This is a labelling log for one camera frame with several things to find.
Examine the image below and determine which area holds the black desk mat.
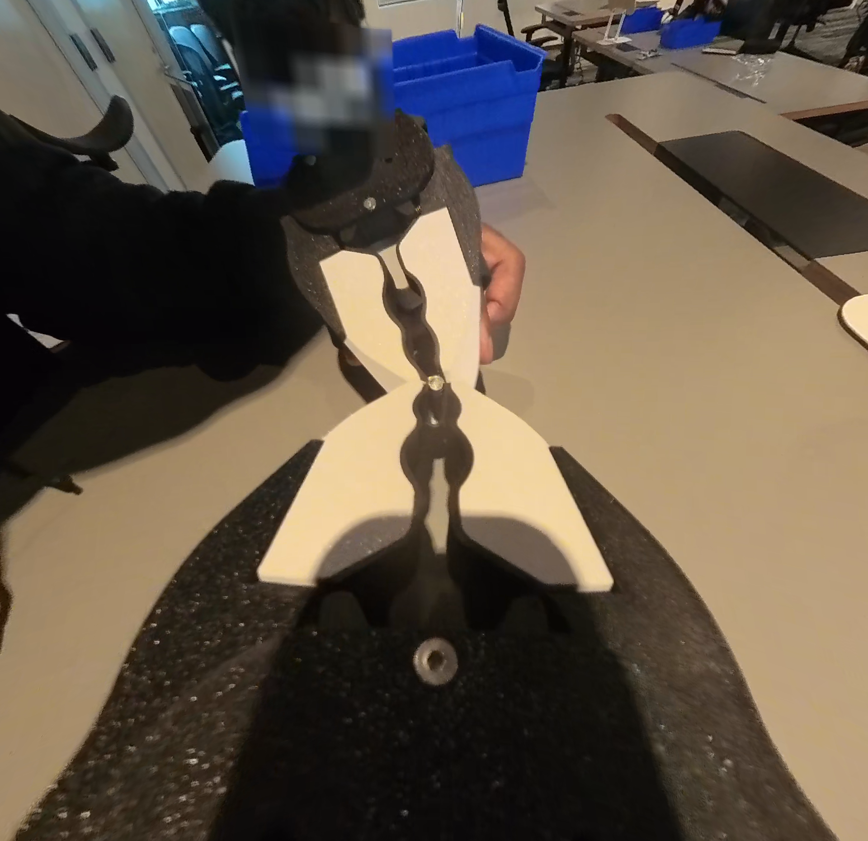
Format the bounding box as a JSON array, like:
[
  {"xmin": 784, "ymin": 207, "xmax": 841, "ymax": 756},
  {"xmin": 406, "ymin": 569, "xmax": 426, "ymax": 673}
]
[{"xmin": 659, "ymin": 130, "xmax": 868, "ymax": 262}]

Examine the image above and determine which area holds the person's left hand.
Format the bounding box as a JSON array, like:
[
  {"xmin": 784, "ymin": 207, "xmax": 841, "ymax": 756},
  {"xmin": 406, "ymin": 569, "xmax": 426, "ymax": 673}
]
[{"xmin": 476, "ymin": 222, "xmax": 528, "ymax": 366}]

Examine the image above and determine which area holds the black office chair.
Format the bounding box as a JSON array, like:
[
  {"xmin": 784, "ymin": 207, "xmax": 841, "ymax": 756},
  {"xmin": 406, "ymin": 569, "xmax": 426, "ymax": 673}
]
[
  {"xmin": 47, "ymin": 95, "xmax": 137, "ymax": 172},
  {"xmin": 521, "ymin": 17, "xmax": 568, "ymax": 52},
  {"xmin": 719, "ymin": 0, "xmax": 857, "ymax": 52}
]

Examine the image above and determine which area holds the white rounded object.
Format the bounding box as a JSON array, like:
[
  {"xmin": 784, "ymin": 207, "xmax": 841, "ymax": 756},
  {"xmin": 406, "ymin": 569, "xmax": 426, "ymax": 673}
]
[{"xmin": 212, "ymin": 139, "xmax": 257, "ymax": 191}]

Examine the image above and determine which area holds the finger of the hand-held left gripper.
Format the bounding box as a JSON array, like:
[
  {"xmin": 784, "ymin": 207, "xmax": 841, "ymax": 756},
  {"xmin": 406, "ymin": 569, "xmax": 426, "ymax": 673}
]
[
  {"xmin": 395, "ymin": 207, "xmax": 486, "ymax": 389},
  {"xmin": 317, "ymin": 247, "xmax": 416, "ymax": 393}
]

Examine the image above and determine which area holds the small white board stand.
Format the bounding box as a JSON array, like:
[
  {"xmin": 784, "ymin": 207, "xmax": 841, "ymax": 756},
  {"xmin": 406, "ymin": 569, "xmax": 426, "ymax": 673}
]
[{"xmin": 597, "ymin": 0, "xmax": 644, "ymax": 47}]

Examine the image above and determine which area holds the blue plastic bin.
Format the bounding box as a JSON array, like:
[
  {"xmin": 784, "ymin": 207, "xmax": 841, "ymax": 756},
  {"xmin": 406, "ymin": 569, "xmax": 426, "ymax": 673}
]
[{"xmin": 241, "ymin": 24, "xmax": 547, "ymax": 189}]

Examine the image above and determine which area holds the white double door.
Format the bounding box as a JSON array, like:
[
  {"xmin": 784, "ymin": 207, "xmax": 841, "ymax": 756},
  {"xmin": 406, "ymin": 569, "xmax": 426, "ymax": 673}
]
[{"xmin": 0, "ymin": 0, "xmax": 184, "ymax": 191}]

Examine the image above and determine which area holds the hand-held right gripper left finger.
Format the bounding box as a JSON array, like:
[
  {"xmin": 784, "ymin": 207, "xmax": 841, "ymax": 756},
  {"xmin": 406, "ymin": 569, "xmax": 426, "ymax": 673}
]
[{"xmin": 256, "ymin": 378, "xmax": 429, "ymax": 590}]

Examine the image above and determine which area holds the grey background desk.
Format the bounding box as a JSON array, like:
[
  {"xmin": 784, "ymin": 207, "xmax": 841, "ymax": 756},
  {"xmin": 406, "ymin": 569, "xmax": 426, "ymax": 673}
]
[{"xmin": 534, "ymin": 0, "xmax": 868, "ymax": 119}]

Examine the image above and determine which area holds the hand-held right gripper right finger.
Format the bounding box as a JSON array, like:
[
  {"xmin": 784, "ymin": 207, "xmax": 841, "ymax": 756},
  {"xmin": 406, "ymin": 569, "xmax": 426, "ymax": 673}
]
[{"xmin": 442, "ymin": 378, "xmax": 616, "ymax": 593}]

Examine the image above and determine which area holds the white document stand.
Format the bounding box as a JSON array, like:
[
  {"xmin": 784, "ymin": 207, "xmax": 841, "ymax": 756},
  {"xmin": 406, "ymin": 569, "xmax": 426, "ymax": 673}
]
[{"xmin": 837, "ymin": 293, "xmax": 868, "ymax": 349}]

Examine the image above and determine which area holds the person's left forearm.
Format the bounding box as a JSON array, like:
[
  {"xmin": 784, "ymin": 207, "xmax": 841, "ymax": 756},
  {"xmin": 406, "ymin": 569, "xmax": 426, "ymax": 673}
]
[{"xmin": 0, "ymin": 109, "xmax": 328, "ymax": 387}]

